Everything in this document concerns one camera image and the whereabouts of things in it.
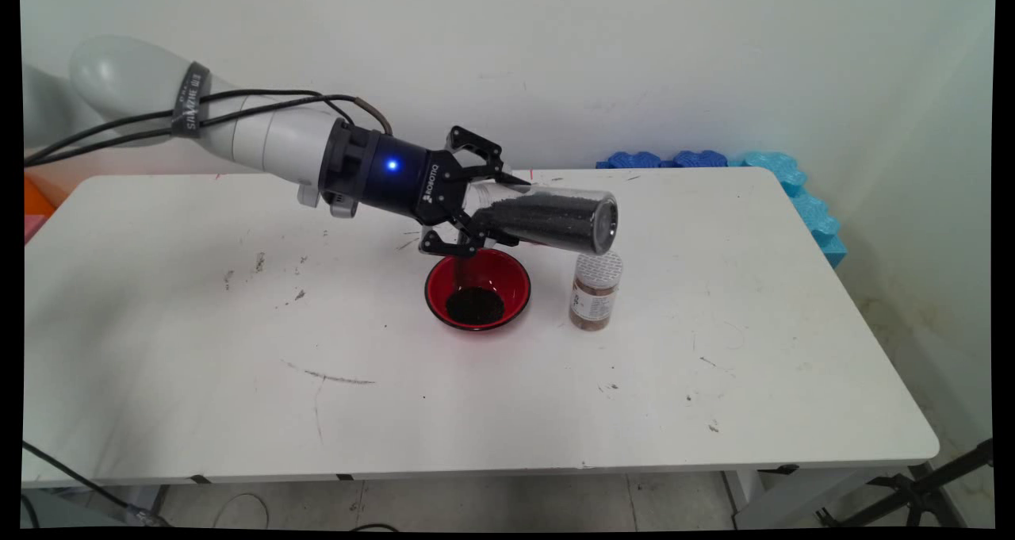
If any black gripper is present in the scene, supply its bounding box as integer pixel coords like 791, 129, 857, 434
320, 118, 532, 257

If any clear jar of black grains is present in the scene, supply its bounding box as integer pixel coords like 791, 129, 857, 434
462, 182, 619, 257

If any red bowl with black rim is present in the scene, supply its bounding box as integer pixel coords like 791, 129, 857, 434
424, 247, 532, 333

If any black grains pile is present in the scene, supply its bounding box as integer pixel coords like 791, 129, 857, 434
444, 256, 506, 325

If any white-lidded brown spice jar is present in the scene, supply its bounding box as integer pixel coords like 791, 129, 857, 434
569, 252, 624, 331

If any cyan foam mat piece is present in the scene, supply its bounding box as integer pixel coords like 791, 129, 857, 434
730, 151, 848, 270

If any white table leg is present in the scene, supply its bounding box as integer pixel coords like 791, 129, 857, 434
722, 467, 913, 529

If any orange box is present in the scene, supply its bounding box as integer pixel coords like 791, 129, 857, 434
24, 177, 58, 217

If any black tripod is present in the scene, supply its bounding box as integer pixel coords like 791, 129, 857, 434
817, 439, 994, 527

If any black camera cable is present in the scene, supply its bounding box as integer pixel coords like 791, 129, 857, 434
24, 88, 356, 162

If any black velcro strap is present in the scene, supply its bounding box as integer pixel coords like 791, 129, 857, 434
173, 62, 212, 138

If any thin grey floor wire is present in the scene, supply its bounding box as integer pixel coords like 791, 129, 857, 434
213, 492, 270, 529

